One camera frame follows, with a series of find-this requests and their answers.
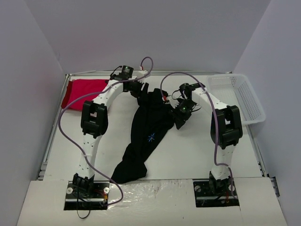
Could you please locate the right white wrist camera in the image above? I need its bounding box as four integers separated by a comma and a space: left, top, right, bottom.
163, 95, 180, 108

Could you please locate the white plastic basket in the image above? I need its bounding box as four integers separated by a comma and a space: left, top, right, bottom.
206, 73, 266, 125

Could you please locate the black t shirt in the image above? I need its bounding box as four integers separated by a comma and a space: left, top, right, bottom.
111, 86, 175, 184

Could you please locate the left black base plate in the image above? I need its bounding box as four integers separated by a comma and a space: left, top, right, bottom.
64, 181, 110, 210

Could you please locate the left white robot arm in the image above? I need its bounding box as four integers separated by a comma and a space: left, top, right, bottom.
72, 65, 150, 197

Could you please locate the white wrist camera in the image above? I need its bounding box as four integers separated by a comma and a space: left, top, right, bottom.
133, 66, 150, 83
163, 95, 180, 108

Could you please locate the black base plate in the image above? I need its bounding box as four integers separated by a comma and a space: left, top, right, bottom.
193, 179, 239, 208
64, 181, 110, 210

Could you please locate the folded red t shirt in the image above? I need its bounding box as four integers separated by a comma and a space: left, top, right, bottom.
61, 79, 109, 109

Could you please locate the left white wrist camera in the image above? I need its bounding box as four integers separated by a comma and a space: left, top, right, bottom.
133, 66, 150, 83

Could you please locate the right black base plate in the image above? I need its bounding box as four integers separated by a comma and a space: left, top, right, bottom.
193, 179, 239, 208

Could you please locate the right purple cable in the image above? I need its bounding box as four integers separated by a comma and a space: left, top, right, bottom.
159, 72, 237, 197

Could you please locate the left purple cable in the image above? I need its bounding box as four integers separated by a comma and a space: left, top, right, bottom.
57, 56, 155, 207

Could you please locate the purple cable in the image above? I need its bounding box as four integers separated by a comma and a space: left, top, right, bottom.
159, 72, 237, 197
57, 56, 155, 207

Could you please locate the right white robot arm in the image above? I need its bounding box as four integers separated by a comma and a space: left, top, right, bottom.
171, 83, 243, 194

